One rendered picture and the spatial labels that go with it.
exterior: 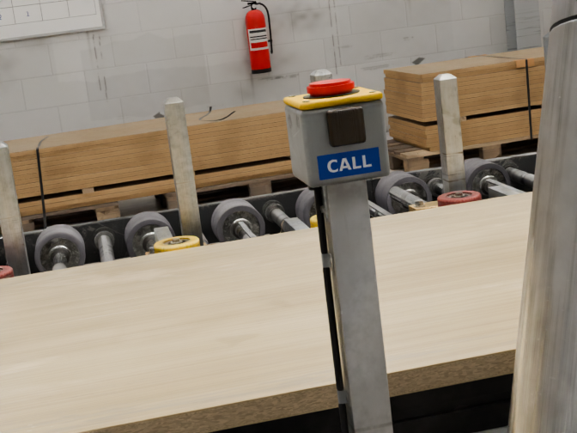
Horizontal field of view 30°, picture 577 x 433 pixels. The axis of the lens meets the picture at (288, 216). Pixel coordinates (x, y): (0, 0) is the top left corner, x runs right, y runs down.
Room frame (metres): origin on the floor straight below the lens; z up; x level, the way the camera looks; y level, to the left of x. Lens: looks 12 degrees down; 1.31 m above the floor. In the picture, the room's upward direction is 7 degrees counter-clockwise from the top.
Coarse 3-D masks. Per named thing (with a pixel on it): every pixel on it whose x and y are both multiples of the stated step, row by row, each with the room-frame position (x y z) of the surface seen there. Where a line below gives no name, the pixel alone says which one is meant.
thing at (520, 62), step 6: (486, 54) 7.90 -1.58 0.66; (516, 60) 7.13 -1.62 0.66; (522, 60) 7.14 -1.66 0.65; (528, 60) 7.14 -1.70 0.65; (516, 66) 7.13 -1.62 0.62; (522, 66) 7.13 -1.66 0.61; (528, 78) 7.14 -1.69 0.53; (528, 84) 7.14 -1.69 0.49; (528, 90) 7.14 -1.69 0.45; (528, 96) 7.14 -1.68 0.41; (528, 102) 7.14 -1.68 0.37; (528, 108) 7.14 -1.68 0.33
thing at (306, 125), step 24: (288, 96) 0.92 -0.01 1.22; (312, 96) 0.90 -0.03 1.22; (336, 96) 0.88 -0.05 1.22; (360, 96) 0.87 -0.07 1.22; (288, 120) 0.91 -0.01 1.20; (312, 120) 0.86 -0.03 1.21; (384, 120) 0.87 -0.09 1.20; (312, 144) 0.86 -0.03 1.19; (360, 144) 0.87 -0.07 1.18; (384, 144) 0.87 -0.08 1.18; (312, 168) 0.86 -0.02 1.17; (384, 168) 0.87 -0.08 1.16
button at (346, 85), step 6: (342, 78) 0.91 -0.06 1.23; (348, 78) 0.91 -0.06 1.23; (312, 84) 0.89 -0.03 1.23; (318, 84) 0.89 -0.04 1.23; (324, 84) 0.88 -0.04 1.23; (330, 84) 0.88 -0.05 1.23; (336, 84) 0.88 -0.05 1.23; (342, 84) 0.89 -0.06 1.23; (348, 84) 0.89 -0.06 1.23; (354, 84) 0.90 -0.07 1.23; (312, 90) 0.89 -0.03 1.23; (318, 90) 0.88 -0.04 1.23; (324, 90) 0.88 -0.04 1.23; (330, 90) 0.88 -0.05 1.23; (336, 90) 0.88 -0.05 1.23; (342, 90) 0.88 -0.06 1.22; (348, 90) 0.89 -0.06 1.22
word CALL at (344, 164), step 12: (324, 156) 0.86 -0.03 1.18; (336, 156) 0.86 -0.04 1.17; (348, 156) 0.87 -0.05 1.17; (360, 156) 0.87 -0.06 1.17; (372, 156) 0.87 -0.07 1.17; (324, 168) 0.86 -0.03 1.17; (336, 168) 0.86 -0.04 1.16; (348, 168) 0.87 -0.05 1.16; (360, 168) 0.87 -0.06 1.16; (372, 168) 0.87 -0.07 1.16
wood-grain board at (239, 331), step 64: (192, 256) 1.73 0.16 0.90; (256, 256) 1.67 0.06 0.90; (320, 256) 1.62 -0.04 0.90; (384, 256) 1.57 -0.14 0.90; (448, 256) 1.53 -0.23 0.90; (512, 256) 1.48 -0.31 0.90; (0, 320) 1.48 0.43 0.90; (64, 320) 1.44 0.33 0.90; (128, 320) 1.40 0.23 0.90; (192, 320) 1.36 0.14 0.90; (256, 320) 1.33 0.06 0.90; (320, 320) 1.29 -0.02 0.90; (384, 320) 1.26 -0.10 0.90; (448, 320) 1.23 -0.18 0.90; (512, 320) 1.20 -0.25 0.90; (0, 384) 1.20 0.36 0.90; (64, 384) 1.18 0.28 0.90; (128, 384) 1.15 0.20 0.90; (192, 384) 1.12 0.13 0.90; (256, 384) 1.10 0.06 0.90; (320, 384) 1.08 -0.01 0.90; (448, 384) 1.10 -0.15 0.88
